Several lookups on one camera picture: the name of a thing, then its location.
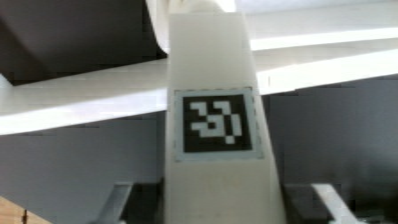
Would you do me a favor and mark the white desk leg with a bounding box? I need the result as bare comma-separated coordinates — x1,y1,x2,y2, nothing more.
165,0,288,224

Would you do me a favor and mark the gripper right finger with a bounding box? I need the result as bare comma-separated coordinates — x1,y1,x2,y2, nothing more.
311,183,366,224

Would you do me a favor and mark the white desk tabletop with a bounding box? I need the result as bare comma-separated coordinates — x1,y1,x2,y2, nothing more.
144,0,398,63

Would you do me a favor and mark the white U-shaped fence frame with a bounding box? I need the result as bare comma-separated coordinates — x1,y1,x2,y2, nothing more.
0,28,398,136

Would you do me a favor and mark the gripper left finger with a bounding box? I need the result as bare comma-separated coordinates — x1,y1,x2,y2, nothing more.
89,182,133,224

